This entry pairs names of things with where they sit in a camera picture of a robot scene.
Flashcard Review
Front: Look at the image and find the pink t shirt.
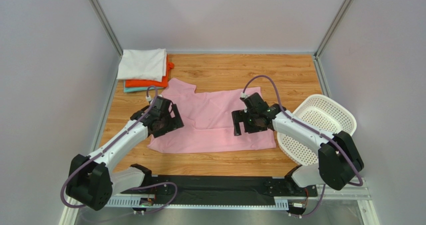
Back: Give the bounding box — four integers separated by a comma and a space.
147, 78, 276, 154

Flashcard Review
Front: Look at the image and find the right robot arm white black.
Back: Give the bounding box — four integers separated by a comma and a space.
231, 92, 364, 191

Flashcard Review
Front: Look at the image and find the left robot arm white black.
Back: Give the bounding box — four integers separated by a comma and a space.
60, 96, 184, 211

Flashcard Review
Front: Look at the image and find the folded teal t shirt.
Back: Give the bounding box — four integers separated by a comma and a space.
123, 79, 165, 93

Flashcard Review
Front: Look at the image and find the folded orange t shirt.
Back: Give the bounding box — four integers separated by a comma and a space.
124, 55, 175, 88

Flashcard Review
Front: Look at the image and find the folded white t shirt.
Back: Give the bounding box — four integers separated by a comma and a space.
116, 48, 167, 82

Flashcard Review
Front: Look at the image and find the white perforated plastic basket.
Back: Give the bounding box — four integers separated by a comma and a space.
276, 94, 357, 166

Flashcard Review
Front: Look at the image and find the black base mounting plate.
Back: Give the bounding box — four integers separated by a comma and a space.
136, 175, 318, 206

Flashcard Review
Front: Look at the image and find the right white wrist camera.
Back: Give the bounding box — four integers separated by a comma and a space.
240, 92, 250, 101

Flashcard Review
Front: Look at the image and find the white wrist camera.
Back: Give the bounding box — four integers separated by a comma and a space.
145, 95, 153, 103
240, 92, 250, 101

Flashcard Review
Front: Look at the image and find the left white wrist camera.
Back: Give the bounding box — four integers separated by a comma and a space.
145, 95, 153, 103

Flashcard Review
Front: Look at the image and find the right aluminium corner post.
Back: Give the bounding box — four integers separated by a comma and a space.
314, 0, 353, 59

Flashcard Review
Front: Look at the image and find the aluminium corner post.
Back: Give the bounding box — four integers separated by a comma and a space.
89, 0, 123, 57
314, 0, 353, 59

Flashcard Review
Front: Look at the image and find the aluminium frame rail front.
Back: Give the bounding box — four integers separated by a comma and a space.
58, 172, 380, 225

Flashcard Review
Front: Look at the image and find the left aluminium corner post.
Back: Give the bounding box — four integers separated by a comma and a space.
89, 0, 123, 57

